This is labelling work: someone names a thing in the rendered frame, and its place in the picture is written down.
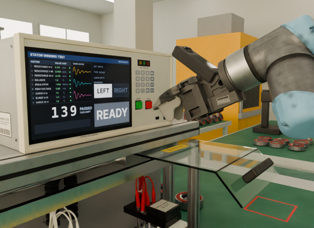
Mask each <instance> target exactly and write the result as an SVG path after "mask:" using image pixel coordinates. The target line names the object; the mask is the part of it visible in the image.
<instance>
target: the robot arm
mask: <svg viewBox="0 0 314 228"><path fill-rule="evenodd" d="M172 56H173V57H174V58H176V59H177V60H178V61H179V62H181V63H182V64H184V65H185V66H186V67H188V68H189V69H190V70H192V71H193V72H194V73H196V74H197V75H196V76H193V77H189V78H187V79H185V80H183V81H181V82H179V83H178V84H177V85H176V86H174V87H172V88H170V89H168V90H167V91H165V92H164V93H163V94H162V95H160V96H159V98H158V99H157V100H156V102H155V104H154V106H153V110H158V109H160V111H161V112H162V114H163V115H164V117H165V119H166V120H167V121H172V120H173V119H174V118H175V119H176V120H181V119H182V118H183V110H185V111H184V114H185V116H186V119H187V121H191V120H193V119H198V120H200V119H205V118H207V117H209V116H211V115H214V114H215V113H220V112H222V111H223V110H224V108H225V107H228V106H230V105H232V104H235V103H237V102H241V101H243V100H246V98H245V96H244V93H243V92H245V91H247V90H249V89H251V88H253V87H256V86H258V85H260V84H262V83H265V82H267V83H268V87H269V91H270V96H271V101H272V110H273V113H274V114H275V116H276V119H277V123H278V127H279V129H280V131H281V132H282V133H283V134H284V135H286V136H287V137H290V138H293V139H307V138H314V19H313V18H312V17H311V16H309V15H302V16H300V17H298V18H296V19H294V20H292V21H290V22H288V23H286V24H282V25H280V27H279V28H277V29H275V30H273V31H272V32H270V33H268V34H266V35H264V36H263V37H261V38H259V39H257V40H255V41H254V42H252V43H250V44H248V45H247V46H244V47H243V48H241V49H239V50H237V51H236V52H234V53H232V54H230V55H229V56H227V57H226V58H225V59H224V60H222V61H220V62H219V63H218V67H216V66H215V65H213V64H212V63H210V62H209V61H207V60H206V59H205V58H203V57H202V56H200V55H199V54H197V53H196V52H195V51H193V50H192V49H191V48H190V47H187V46H175V48H174V50H173V52H172Z"/></svg>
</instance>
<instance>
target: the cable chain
mask: <svg viewBox="0 0 314 228"><path fill-rule="evenodd" d="M59 182H60V180H57V181H53V182H50V183H47V184H44V185H45V187H44V189H45V191H46V193H45V195H46V194H49V193H52V192H55V191H58V190H59V187H58V185H59ZM76 184H77V176H76V175H73V176H70V177H67V178H64V185H65V187H64V188H67V187H70V186H73V185H76ZM77 204H78V202H76V203H73V204H71V205H68V206H65V207H66V208H67V209H68V210H71V211H72V212H73V213H74V214H75V215H76V217H77V218H78V212H77V211H78V206H76V205H77ZM59 211H60V210H59V209H58V210H57V211H56V214H57V213H58V212H59ZM65 213H66V214H67V215H68V213H67V212H65ZM70 214H71V213H70ZM60 216H61V217H63V218H65V219H67V217H66V216H65V215H64V214H61V215H60ZM60 216H59V217H58V218H57V226H60V220H58V219H60ZM68 217H69V215H68ZM46 219H47V220H46V221H44V222H42V224H43V225H44V226H46V227H47V228H49V223H50V213H48V214H46ZM71 219H72V220H74V219H75V218H74V216H73V215H72V214H71ZM67 220H68V219H67Z"/></svg>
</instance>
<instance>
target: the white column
mask: <svg viewBox="0 0 314 228"><path fill-rule="evenodd" d="M114 45H115V46H120V47H126V48H133V49H140V50H149V51H153V0H114Z"/></svg>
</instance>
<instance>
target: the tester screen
mask: <svg viewBox="0 0 314 228"><path fill-rule="evenodd" d="M28 64H29V93H30V113H31V133H32V140H36V139H42V138H47V137H53V136H59V135H66V134H73V133H78V132H84V131H90V130H96V129H101V128H109V127H115V126H120V125H126V124H130V122H124V123H118V124H112V125H106V126H100V127H94V104H99V103H112V102H125V101H129V96H126V97H108V98H94V84H128V92H129V60H119V59H109V58H99V57H84V56H74V55H63V54H53V53H42V52H32V51H28ZM67 105H78V116H77V117H69V118H61V119H52V120H50V107H53V106H67ZM129 110H130V103H129ZM82 119H90V124H91V126H88V127H81V128H73V129H66V130H60V131H54V132H47V133H41V134H35V125H41V124H49V123H56V122H64V121H75V120H82Z"/></svg>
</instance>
